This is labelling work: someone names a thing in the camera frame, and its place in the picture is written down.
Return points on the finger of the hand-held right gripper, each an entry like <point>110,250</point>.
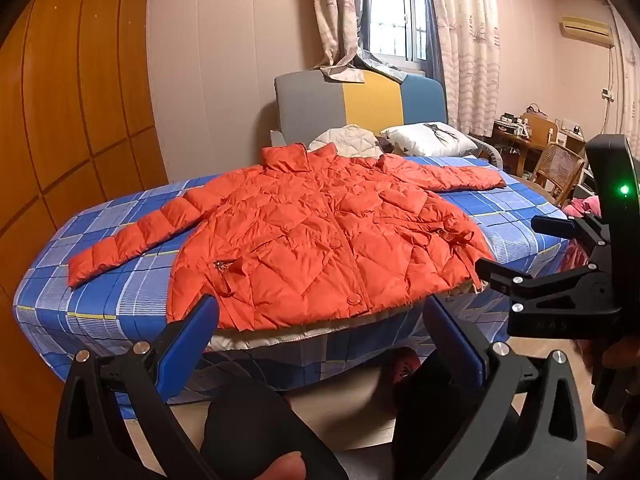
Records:
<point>520,290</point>
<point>560,226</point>

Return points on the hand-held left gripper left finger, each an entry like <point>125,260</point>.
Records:
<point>186,335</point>

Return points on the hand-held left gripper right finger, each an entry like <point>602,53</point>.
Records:
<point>457,340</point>

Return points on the orange puffer jacket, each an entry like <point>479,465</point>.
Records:
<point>310,230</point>

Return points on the person's left hand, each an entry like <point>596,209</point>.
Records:
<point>280,466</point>

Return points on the pink ruffled cloth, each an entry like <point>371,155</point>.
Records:
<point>582,207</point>

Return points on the wicker chair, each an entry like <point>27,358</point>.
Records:
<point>557,167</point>

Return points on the blue plaid bed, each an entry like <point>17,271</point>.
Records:
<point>100,310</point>

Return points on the wooden chair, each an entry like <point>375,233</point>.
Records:
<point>540,127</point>

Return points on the cluttered wooden desk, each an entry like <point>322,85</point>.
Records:
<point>507,132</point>

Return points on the white printed pillow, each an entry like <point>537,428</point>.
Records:
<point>425,137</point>

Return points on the patterned curtain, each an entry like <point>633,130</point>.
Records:
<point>627,70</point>
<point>465,35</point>
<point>335,10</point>

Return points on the grey yellow blue headboard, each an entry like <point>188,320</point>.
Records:
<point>372,100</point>

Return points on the wooden wardrobe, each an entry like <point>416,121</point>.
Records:
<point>65,110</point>

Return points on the window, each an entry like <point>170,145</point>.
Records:
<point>397,10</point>

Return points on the wall air conditioner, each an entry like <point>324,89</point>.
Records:
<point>585,30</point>

